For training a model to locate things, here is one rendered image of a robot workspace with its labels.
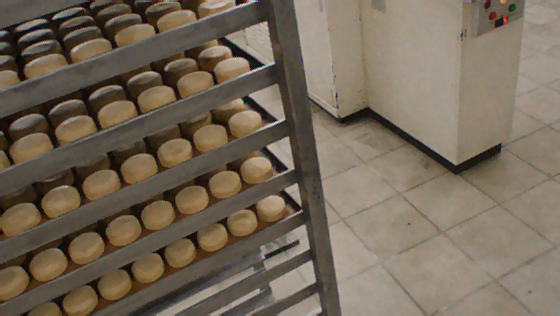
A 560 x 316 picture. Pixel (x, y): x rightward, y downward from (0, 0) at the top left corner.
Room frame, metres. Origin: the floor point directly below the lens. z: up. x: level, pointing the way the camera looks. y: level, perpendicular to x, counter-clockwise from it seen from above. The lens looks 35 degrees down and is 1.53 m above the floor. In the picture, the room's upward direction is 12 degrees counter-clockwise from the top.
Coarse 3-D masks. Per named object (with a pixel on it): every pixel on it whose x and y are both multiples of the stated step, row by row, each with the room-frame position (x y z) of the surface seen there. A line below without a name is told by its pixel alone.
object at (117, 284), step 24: (240, 216) 0.65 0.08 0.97; (264, 216) 0.65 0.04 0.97; (288, 216) 0.65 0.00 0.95; (192, 240) 0.64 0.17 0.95; (216, 240) 0.61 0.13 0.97; (240, 240) 0.62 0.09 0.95; (144, 264) 0.58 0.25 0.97; (168, 264) 0.59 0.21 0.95; (96, 288) 0.57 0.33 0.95; (120, 288) 0.54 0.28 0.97; (48, 312) 0.52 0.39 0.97; (72, 312) 0.52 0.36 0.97
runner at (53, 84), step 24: (192, 24) 0.59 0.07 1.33; (216, 24) 0.60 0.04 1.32; (240, 24) 0.61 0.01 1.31; (120, 48) 0.56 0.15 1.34; (144, 48) 0.57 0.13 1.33; (168, 48) 0.58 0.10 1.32; (48, 72) 0.53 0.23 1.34; (72, 72) 0.54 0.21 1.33; (96, 72) 0.55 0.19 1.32; (120, 72) 0.56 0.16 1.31; (0, 96) 0.51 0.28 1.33; (24, 96) 0.52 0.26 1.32; (48, 96) 0.53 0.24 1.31
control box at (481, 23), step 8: (480, 0) 1.71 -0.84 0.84; (496, 0) 1.73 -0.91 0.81; (512, 0) 1.76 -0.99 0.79; (520, 0) 1.78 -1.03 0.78; (480, 8) 1.71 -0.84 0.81; (488, 8) 1.72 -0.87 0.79; (496, 8) 1.74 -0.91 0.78; (504, 8) 1.75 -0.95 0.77; (520, 8) 1.78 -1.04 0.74; (472, 16) 1.73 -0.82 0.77; (480, 16) 1.71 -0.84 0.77; (488, 16) 1.72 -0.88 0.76; (496, 16) 1.74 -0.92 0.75; (504, 16) 1.75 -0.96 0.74; (512, 16) 1.77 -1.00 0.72; (520, 16) 1.78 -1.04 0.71; (472, 24) 1.73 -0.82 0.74; (480, 24) 1.71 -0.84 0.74; (488, 24) 1.72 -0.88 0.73; (472, 32) 1.73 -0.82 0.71; (480, 32) 1.71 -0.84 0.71
